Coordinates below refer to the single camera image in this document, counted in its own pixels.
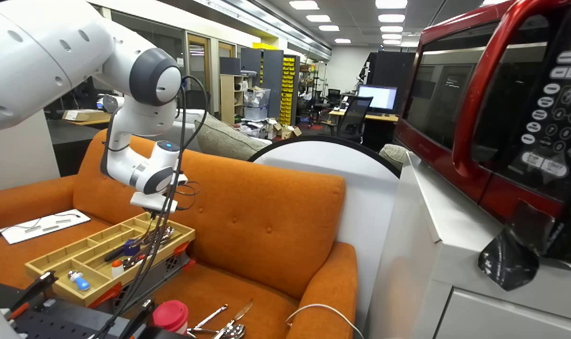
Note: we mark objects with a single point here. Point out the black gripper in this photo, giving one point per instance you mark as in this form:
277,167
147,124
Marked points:
158,220

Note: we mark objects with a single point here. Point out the small white bottle orange cap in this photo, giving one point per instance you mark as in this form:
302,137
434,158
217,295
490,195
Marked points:
117,269

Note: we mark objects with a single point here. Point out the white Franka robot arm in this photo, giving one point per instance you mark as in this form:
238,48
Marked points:
45,58

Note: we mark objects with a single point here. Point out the wooden cutlery tray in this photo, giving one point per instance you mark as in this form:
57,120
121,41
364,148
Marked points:
77,261

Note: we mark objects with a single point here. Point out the small blue white bottle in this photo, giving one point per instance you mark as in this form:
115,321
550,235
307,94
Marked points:
77,282

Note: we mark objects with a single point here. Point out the white cup with red lid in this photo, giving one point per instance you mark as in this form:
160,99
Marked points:
170,316

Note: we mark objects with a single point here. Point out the orange fabric sofa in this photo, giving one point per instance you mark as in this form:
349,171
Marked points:
271,233

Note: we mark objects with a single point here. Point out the white paper sheet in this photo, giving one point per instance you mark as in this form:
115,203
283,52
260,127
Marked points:
42,227

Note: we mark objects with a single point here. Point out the grey fabric cushion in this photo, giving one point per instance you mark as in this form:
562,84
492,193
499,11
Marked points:
228,139

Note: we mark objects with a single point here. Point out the black perforated mounting rig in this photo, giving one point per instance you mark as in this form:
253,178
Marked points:
64,321

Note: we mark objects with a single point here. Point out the round white reflector black rim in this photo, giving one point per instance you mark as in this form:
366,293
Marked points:
324,163

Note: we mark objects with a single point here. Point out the yellow black cabinet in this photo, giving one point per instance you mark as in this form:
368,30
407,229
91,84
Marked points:
288,88

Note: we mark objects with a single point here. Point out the lit desktop monitor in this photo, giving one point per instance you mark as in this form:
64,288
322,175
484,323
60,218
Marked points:
379,97

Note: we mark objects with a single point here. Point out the white cabinet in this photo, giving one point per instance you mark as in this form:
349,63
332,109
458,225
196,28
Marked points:
447,276

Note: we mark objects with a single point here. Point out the red microwave oven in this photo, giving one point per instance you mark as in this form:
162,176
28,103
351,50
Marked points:
484,107

